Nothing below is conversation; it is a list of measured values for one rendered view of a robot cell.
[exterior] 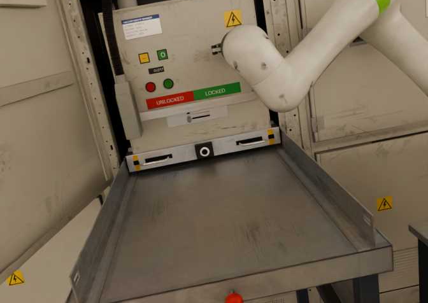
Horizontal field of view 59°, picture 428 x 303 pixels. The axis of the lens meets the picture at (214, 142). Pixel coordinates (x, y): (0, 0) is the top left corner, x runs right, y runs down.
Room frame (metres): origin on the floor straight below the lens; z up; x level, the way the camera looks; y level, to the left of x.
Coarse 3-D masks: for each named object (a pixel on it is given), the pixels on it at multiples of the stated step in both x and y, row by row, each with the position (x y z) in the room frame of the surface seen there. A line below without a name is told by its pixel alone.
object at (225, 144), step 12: (252, 132) 1.26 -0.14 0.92; (276, 132) 1.27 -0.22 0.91; (192, 144) 1.26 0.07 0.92; (216, 144) 1.26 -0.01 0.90; (228, 144) 1.26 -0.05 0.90; (252, 144) 1.26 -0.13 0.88; (144, 156) 1.25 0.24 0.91; (156, 156) 1.25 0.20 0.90; (180, 156) 1.26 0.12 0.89; (192, 156) 1.26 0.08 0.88; (132, 168) 1.25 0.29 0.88
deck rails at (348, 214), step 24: (288, 144) 1.18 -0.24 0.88; (120, 168) 1.16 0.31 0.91; (312, 168) 0.94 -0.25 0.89; (120, 192) 1.08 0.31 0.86; (312, 192) 0.87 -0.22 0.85; (336, 192) 0.78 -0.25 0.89; (120, 216) 0.94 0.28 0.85; (336, 216) 0.74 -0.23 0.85; (360, 216) 0.66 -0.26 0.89; (96, 240) 0.77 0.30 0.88; (360, 240) 0.63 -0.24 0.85; (96, 264) 0.72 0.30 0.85; (72, 288) 0.59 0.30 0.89; (96, 288) 0.64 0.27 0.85
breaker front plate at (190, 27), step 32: (192, 0) 1.27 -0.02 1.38; (224, 0) 1.28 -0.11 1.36; (192, 32) 1.27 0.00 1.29; (224, 32) 1.27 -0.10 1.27; (128, 64) 1.26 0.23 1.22; (160, 64) 1.27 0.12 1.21; (192, 64) 1.27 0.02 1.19; (224, 64) 1.27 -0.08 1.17; (160, 96) 1.27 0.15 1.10; (224, 96) 1.27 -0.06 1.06; (256, 96) 1.28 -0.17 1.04; (160, 128) 1.27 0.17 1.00; (192, 128) 1.27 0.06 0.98; (224, 128) 1.27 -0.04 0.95; (256, 128) 1.28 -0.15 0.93
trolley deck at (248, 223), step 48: (144, 192) 1.09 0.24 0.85; (192, 192) 1.02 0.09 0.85; (240, 192) 0.96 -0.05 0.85; (288, 192) 0.91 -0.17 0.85; (144, 240) 0.79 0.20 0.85; (192, 240) 0.76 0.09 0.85; (240, 240) 0.72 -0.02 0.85; (288, 240) 0.69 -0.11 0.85; (336, 240) 0.65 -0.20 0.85; (384, 240) 0.63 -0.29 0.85; (144, 288) 0.61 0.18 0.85; (192, 288) 0.59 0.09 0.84; (240, 288) 0.60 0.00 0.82; (288, 288) 0.60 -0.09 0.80
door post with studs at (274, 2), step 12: (264, 0) 1.29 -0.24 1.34; (276, 0) 1.29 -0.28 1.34; (264, 12) 1.29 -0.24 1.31; (276, 12) 1.29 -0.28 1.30; (276, 24) 1.29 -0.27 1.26; (276, 36) 1.29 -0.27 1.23; (288, 36) 1.29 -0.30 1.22; (276, 48) 1.29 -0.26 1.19; (288, 48) 1.29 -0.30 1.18; (288, 120) 1.29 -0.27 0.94; (288, 132) 1.29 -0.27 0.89; (300, 144) 1.29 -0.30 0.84; (312, 288) 1.29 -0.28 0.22; (312, 300) 1.29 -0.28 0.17
